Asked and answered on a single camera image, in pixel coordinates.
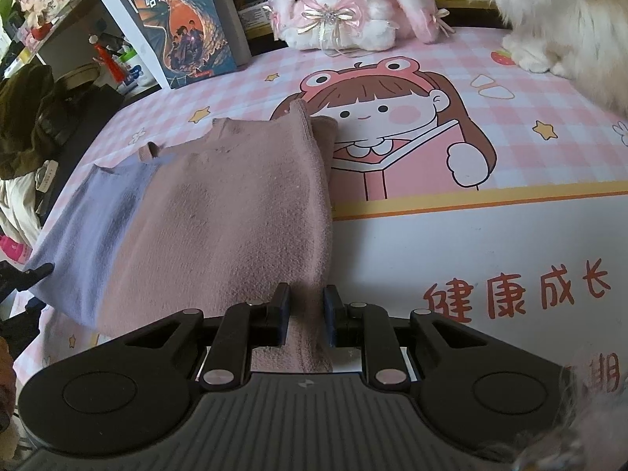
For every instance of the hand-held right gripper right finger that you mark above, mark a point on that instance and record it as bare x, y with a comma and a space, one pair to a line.
329, 316

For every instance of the brown and purple sweater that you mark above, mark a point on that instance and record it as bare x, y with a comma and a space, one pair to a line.
221, 216

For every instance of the pink cartoon printed mat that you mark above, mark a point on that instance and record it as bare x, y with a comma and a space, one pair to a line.
466, 235

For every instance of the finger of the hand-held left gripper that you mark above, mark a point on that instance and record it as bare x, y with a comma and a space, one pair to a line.
37, 271

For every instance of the white shelf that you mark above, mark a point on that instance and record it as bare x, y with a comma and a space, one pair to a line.
125, 14

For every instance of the white bottle blue label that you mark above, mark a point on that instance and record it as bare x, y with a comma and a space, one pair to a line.
135, 71

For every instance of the illustrated book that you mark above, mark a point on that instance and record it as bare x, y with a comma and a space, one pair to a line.
186, 34

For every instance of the red bottle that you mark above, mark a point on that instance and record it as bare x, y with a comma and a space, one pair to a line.
105, 61

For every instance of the dark olive cloth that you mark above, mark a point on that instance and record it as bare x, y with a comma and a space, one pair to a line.
34, 117

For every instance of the cream fluffy cat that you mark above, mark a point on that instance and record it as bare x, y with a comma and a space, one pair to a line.
564, 14

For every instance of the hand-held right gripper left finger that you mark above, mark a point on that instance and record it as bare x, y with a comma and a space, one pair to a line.
283, 315

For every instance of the beige cloth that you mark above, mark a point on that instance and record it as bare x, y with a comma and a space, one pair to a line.
17, 211

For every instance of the white smartwatch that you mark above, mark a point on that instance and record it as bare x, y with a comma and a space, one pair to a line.
46, 175

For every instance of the white pink plush rabbit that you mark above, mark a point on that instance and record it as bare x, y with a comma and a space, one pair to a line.
338, 10

